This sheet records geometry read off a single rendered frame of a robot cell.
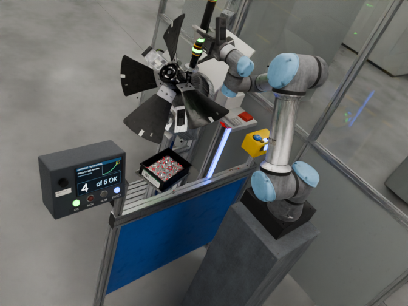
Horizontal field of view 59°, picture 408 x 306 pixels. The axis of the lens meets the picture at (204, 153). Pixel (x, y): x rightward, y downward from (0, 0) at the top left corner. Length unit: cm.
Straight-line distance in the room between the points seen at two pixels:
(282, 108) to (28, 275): 176
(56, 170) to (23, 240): 141
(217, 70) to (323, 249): 130
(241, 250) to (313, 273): 107
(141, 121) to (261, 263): 91
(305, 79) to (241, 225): 67
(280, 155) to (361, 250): 116
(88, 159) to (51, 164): 11
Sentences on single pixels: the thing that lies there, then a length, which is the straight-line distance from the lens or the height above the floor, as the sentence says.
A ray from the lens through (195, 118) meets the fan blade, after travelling 172.
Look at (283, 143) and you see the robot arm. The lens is 130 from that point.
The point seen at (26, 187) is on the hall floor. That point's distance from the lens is 284.
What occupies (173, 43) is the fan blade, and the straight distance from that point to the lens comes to 201.
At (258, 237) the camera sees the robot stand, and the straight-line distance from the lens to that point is 153.
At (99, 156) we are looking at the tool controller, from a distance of 125.
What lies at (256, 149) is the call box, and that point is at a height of 104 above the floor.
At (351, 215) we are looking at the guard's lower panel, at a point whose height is 79.
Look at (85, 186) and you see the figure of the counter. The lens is 126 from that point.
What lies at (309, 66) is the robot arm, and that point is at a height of 167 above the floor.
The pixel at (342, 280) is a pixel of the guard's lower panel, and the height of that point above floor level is 38.
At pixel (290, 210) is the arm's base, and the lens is 151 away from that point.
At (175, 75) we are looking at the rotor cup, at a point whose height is 123.
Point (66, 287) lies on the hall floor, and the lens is 238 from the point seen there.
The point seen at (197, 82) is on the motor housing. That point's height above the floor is 117.
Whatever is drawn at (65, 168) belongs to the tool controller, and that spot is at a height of 125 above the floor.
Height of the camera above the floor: 210
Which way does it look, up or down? 38 degrees down
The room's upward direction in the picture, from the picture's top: 21 degrees clockwise
